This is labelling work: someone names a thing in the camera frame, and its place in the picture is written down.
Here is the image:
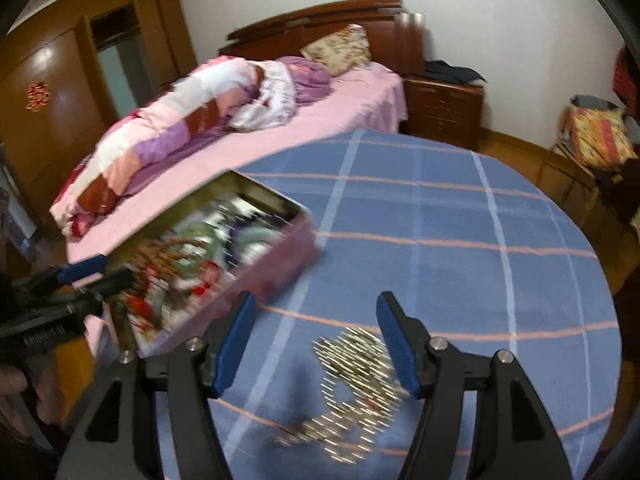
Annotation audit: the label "wooden bed with pink sheet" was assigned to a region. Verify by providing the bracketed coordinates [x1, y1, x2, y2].
[50, 0, 427, 267]

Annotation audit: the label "dark wooden cabinet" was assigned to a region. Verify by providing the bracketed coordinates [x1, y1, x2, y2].
[612, 260, 640, 363]

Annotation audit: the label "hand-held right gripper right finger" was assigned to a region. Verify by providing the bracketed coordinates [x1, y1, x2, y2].
[376, 291, 576, 480]

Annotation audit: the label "green jade bangle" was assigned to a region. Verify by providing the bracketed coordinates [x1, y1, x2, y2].
[175, 220, 226, 252]

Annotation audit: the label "wooden wardrobe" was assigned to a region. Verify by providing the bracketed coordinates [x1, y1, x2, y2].
[0, 0, 199, 213]

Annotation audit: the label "pink tin box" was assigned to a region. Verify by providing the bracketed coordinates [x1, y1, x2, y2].
[102, 170, 322, 357]

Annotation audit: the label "wooden nightstand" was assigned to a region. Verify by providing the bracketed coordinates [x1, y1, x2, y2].
[402, 74, 486, 151]

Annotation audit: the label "red hanging garment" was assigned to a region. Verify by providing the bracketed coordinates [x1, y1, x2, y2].
[612, 44, 640, 107]

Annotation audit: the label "pink patchwork quilt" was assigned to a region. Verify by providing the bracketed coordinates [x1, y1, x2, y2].
[50, 56, 297, 239]

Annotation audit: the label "dark clothes on chair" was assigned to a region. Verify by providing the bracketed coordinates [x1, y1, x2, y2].
[592, 160, 640, 222]

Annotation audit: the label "purple garment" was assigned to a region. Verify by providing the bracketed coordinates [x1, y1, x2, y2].
[277, 56, 334, 104]

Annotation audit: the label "dark folded clothes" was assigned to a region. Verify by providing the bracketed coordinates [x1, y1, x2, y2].
[425, 59, 489, 86]

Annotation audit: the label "pearl bead necklace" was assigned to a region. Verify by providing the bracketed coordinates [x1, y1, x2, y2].
[272, 326, 410, 464]

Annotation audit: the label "person's left hand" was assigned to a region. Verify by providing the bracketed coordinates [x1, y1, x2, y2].
[0, 355, 63, 427]

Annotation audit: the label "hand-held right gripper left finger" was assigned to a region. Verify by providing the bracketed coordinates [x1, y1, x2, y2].
[55, 291, 257, 480]

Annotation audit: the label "wooden chair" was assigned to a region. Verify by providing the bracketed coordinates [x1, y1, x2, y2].
[552, 94, 640, 213]

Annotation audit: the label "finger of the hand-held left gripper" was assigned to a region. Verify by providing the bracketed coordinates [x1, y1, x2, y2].
[70, 266, 135, 317]
[10, 254, 109, 295]

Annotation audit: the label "colourful patterned cushion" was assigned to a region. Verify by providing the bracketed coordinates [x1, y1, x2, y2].
[570, 105, 639, 169]

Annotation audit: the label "red paper decoration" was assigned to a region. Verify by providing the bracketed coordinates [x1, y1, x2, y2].
[25, 82, 47, 113]

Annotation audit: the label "floral pillow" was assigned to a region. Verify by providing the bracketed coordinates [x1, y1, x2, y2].
[300, 23, 372, 75]

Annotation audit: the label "blue plaid blanket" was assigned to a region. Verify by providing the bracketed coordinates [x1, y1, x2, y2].
[87, 128, 624, 480]

